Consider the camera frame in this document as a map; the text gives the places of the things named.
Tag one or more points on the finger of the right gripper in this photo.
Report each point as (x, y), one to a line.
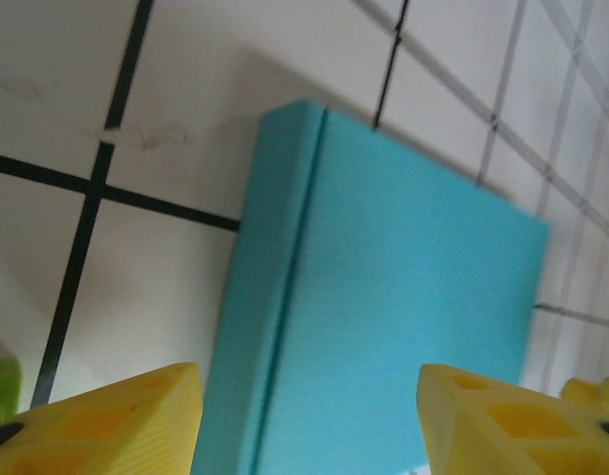
(591, 396)

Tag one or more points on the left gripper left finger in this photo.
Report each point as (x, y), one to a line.
(111, 430)

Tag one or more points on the green toy brick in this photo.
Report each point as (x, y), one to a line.
(2, 391)

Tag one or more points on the white and teal paper box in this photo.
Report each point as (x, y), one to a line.
(383, 272)

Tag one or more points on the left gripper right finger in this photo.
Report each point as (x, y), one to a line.
(507, 435)

